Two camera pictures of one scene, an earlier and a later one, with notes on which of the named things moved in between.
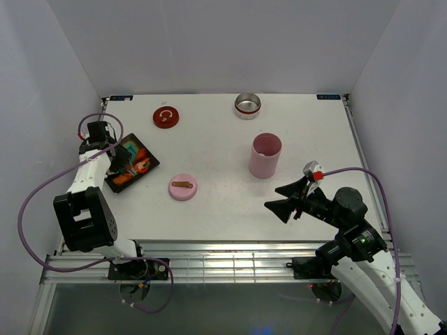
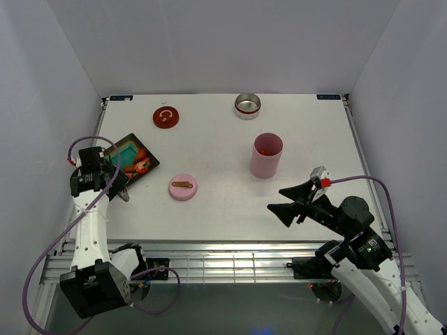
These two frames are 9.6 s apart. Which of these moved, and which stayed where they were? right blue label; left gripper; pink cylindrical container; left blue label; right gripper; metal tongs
Moved: left gripper; metal tongs
Stayed: pink cylindrical container; right blue label; left blue label; right gripper
